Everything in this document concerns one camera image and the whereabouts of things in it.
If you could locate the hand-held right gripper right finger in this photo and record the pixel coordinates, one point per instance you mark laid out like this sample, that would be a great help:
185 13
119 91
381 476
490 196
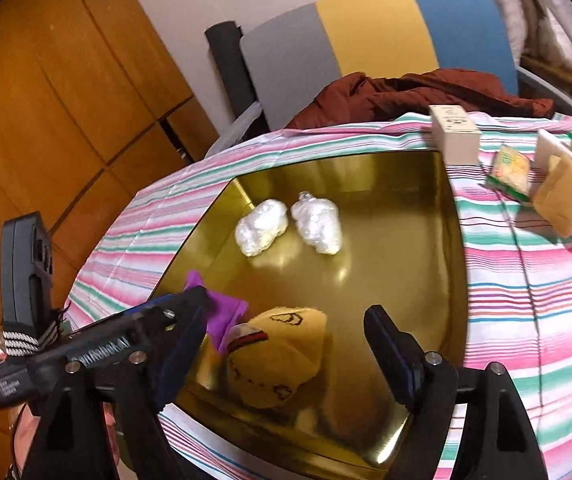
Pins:
391 355

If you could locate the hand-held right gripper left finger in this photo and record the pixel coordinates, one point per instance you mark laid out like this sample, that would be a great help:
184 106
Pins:
175 370

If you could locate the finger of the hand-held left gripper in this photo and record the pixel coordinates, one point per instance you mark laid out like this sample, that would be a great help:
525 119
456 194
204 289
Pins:
175 310

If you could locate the purple packet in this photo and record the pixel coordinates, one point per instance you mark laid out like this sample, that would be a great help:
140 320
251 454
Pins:
223 315

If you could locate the yellow plush toy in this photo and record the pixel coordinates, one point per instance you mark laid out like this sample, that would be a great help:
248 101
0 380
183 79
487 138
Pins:
276 360

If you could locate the white plastic-wrapped bundle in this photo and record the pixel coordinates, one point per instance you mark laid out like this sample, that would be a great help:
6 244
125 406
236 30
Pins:
318 222
261 227

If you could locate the striped tablecloth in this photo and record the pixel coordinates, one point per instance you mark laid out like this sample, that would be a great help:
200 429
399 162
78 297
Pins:
541 310

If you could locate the wooden wardrobe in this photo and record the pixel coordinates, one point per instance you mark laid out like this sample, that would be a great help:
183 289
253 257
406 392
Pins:
65 110

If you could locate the yellow green snack packet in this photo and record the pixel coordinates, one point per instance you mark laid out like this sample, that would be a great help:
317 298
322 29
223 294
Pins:
510 170
551 147

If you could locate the beige cardboard box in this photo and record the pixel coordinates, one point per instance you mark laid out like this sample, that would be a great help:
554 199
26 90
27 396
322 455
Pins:
458 135

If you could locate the tan square packet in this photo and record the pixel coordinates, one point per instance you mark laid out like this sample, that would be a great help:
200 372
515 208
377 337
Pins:
563 200

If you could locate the black rolled mat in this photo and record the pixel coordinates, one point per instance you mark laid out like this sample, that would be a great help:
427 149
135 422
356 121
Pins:
231 70

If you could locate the brown quilted jacket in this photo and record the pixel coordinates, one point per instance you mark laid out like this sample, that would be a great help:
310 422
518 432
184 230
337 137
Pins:
416 97

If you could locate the grey yellow blue chair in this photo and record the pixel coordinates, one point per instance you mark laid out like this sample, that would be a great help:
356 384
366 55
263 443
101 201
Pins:
366 30

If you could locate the wooden bed frame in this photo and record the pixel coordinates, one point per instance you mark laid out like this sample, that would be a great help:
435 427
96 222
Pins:
566 77

